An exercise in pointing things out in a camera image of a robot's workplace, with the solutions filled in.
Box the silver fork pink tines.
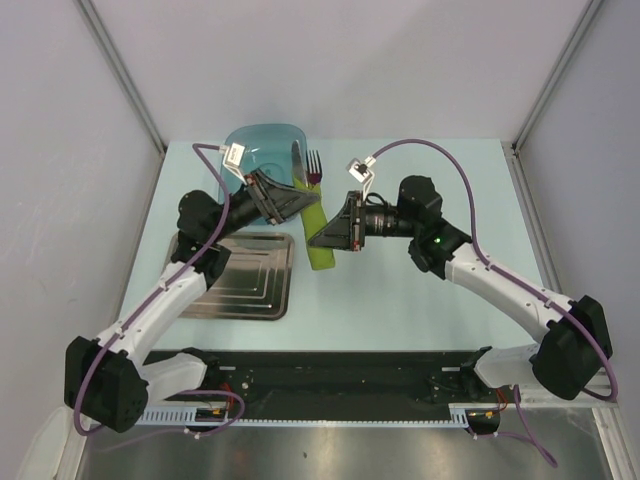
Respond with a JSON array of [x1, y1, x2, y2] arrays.
[[306, 150, 323, 186]]

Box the green paper napkin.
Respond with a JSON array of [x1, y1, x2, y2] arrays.
[[291, 177, 337, 272]]

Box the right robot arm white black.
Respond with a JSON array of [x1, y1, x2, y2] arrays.
[[309, 175, 613, 401]]

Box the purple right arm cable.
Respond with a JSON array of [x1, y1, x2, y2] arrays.
[[372, 138, 619, 469]]

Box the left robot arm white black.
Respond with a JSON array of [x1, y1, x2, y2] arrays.
[[64, 169, 320, 436]]

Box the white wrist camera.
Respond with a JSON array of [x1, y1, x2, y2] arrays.
[[219, 142, 246, 184], [346, 156, 376, 200]]

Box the silver metal tray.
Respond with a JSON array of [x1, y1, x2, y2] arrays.
[[182, 231, 295, 321]]

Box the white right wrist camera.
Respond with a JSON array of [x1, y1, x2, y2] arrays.
[[346, 156, 376, 200]]

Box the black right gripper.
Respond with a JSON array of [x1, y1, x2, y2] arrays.
[[310, 191, 419, 252]]

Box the teal plastic bin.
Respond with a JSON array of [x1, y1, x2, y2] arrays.
[[217, 122, 309, 229]]

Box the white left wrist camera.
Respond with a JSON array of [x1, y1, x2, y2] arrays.
[[219, 142, 246, 184]]

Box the silver table knife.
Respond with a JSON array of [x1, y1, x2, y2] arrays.
[[291, 140, 307, 185]]

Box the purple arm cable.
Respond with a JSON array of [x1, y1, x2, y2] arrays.
[[372, 138, 619, 469], [72, 143, 246, 454]]

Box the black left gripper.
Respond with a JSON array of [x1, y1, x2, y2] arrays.
[[209, 169, 318, 244]]

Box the light blue cable duct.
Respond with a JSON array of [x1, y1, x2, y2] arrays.
[[136, 406, 197, 425]]

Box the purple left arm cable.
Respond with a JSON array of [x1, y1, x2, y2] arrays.
[[72, 143, 246, 454]]

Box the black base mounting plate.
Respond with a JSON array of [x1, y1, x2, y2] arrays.
[[144, 349, 526, 405]]

